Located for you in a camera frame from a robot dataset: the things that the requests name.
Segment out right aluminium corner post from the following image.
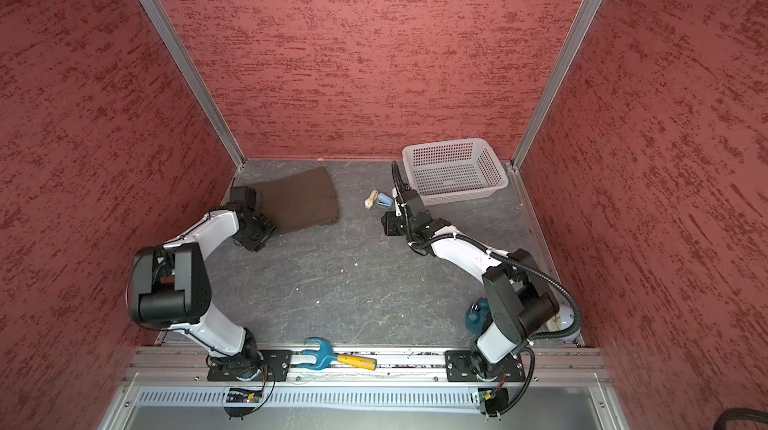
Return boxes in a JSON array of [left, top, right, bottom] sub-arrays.
[[512, 0, 603, 172]]

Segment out white round alarm clock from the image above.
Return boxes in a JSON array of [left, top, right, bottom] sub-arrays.
[[546, 304, 575, 332]]

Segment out brown trousers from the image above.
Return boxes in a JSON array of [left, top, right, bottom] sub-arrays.
[[248, 167, 340, 234]]

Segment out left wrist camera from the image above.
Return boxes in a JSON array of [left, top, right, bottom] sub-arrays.
[[229, 186, 263, 211]]

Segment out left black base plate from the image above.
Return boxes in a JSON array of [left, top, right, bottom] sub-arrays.
[[207, 349, 293, 384]]

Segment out teal small bottle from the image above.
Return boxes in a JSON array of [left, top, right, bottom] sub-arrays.
[[465, 297, 492, 336]]

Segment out left aluminium corner post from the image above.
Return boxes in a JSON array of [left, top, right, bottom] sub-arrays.
[[139, 0, 247, 170]]

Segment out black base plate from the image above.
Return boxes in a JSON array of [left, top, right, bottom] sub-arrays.
[[207, 349, 293, 384], [444, 350, 526, 383]]

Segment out white plastic basket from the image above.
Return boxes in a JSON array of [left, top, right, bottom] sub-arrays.
[[402, 138, 509, 206]]

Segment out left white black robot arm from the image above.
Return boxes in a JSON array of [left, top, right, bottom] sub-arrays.
[[125, 204, 276, 382]]

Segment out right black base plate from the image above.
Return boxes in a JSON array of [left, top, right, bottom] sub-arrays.
[[444, 350, 526, 383]]

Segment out black corrugated cable hose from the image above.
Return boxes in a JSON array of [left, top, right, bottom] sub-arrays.
[[391, 159, 583, 341]]

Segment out aluminium corner post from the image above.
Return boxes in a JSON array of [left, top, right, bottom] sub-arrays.
[[512, 0, 603, 172], [139, 0, 247, 170]]

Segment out white slotted cable duct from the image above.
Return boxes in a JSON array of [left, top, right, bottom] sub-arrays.
[[134, 386, 480, 412]]

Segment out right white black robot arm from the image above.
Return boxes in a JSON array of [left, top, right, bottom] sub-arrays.
[[382, 188, 560, 380]]

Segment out blue yellow garden fork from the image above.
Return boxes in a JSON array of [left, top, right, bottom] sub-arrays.
[[297, 337, 377, 371]]

